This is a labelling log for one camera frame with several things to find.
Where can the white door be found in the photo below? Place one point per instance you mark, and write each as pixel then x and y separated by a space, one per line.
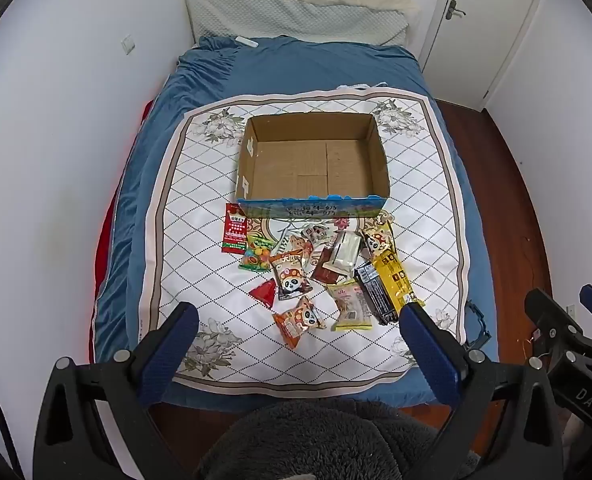
pixel 480 25

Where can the blue plastic frame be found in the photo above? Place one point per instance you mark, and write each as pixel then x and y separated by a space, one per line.
pixel 478 325

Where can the small orange and white packet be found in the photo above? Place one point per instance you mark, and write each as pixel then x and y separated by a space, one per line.
pixel 307 250

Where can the white quilted pillow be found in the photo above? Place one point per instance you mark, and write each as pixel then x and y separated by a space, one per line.
pixel 301 15

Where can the white floral printed mat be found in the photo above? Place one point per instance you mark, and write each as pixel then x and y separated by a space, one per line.
pixel 201 240

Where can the beige panda snack packet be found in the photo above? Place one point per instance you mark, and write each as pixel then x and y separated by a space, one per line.
pixel 378 241

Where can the dark fuzzy clothing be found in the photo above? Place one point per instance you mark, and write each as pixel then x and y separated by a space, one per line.
pixel 326 440

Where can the pale yellow snack packet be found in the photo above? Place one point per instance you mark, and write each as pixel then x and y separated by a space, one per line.
pixel 351 307

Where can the small brown and white packet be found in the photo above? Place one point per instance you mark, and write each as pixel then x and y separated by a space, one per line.
pixel 313 234

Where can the bed with blue sheet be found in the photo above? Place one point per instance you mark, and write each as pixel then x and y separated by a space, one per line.
pixel 301 65

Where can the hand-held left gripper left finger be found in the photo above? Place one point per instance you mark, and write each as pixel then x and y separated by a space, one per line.
pixel 176 342

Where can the clear white snack packet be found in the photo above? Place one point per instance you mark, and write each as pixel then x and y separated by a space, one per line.
pixel 347 250

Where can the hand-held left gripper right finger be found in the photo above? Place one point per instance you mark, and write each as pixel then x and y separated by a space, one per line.
pixel 425 345

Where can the white wall socket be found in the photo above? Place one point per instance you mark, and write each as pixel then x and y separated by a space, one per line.
pixel 128 44

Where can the orange panda snack packet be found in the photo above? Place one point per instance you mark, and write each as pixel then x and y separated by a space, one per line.
pixel 291 277
pixel 298 320

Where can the black snack packet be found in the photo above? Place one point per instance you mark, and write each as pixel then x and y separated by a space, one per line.
pixel 375 292

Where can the brown snack packet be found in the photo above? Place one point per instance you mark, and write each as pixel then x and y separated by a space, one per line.
pixel 328 272

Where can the red triangular snack packet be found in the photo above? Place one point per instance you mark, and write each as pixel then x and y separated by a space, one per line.
pixel 266 294

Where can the red and green snack packet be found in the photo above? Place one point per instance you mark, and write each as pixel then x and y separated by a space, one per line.
pixel 234 227

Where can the white remote control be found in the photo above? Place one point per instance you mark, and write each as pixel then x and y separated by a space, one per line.
pixel 247 41

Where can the cardboard box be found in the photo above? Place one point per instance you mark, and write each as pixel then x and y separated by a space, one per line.
pixel 311 165

